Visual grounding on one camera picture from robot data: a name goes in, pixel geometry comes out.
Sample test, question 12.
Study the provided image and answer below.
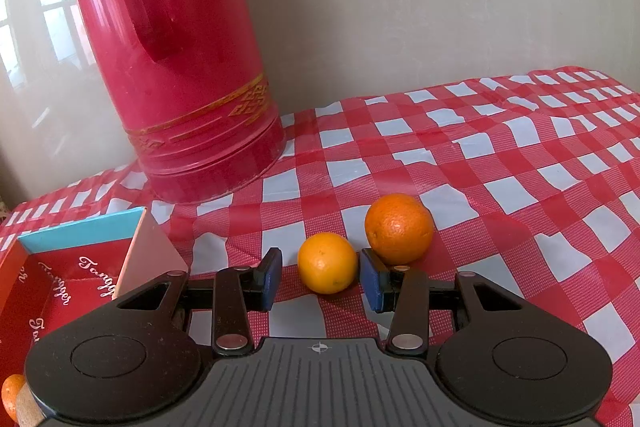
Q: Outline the small mandarin orange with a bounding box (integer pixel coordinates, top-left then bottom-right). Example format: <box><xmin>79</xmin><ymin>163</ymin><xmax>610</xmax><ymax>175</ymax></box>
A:
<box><xmin>297</xmin><ymin>232</ymin><xmax>358</xmax><ymax>295</ymax></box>

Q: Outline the mandarin orange near thermos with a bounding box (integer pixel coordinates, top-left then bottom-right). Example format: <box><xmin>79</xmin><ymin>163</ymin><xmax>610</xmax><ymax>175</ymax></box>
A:
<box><xmin>364</xmin><ymin>194</ymin><xmax>436</xmax><ymax>265</ymax></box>

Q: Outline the red white checkered tablecloth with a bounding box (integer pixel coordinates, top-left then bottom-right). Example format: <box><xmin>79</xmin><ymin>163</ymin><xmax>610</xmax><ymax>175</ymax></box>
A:
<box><xmin>1</xmin><ymin>67</ymin><xmax>639</xmax><ymax>426</ymax></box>

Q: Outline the colourful cardboard box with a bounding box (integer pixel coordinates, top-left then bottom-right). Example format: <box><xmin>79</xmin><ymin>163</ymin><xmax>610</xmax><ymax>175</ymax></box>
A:
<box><xmin>1</xmin><ymin>207</ymin><xmax>189</xmax><ymax>379</ymax></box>

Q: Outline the red thermos flask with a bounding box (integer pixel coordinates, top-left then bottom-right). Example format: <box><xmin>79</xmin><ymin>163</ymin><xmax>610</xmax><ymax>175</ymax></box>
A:
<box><xmin>77</xmin><ymin>0</ymin><xmax>285</xmax><ymax>204</ymax></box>

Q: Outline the brown fruit in box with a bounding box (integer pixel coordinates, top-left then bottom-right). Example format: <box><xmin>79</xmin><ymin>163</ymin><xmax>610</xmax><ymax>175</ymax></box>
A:
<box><xmin>15</xmin><ymin>384</ymin><xmax>44</xmax><ymax>427</ymax></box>

